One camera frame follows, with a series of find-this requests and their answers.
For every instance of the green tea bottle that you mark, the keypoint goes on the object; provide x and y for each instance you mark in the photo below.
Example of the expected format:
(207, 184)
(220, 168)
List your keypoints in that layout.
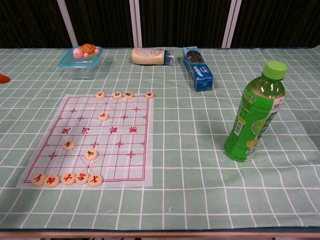
(252, 112)

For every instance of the clear blue plastic container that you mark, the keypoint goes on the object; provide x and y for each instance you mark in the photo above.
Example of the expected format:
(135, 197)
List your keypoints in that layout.
(80, 70)

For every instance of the pink orange turtle toy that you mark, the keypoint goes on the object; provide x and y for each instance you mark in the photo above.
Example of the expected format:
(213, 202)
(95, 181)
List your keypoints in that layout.
(86, 49)

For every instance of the white partition frame post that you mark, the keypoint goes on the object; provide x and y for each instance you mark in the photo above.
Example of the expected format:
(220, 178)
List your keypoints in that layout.
(136, 25)
(67, 23)
(231, 25)

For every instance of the blue cookie box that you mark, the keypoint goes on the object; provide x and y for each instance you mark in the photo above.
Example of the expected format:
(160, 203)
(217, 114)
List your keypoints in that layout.
(200, 72)

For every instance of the mayonnaise squeeze bottle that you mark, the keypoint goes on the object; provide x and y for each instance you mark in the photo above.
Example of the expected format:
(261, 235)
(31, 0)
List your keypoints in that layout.
(147, 57)

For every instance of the orange flat object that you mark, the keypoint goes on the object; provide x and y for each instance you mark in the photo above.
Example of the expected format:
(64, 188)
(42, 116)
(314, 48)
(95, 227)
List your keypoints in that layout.
(3, 78)

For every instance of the green checked tablecloth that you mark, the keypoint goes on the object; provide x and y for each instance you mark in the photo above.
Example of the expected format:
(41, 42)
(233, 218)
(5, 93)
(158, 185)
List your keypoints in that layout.
(175, 150)

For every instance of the round beige xiangqi piece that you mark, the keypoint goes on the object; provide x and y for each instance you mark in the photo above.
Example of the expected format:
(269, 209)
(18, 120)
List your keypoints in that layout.
(117, 95)
(90, 154)
(103, 116)
(82, 178)
(51, 180)
(68, 179)
(149, 94)
(101, 95)
(129, 95)
(95, 180)
(68, 145)
(38, 180)

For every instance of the translucent xiangqi board sheet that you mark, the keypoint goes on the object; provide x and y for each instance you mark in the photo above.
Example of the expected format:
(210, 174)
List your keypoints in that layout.
(112, 162)

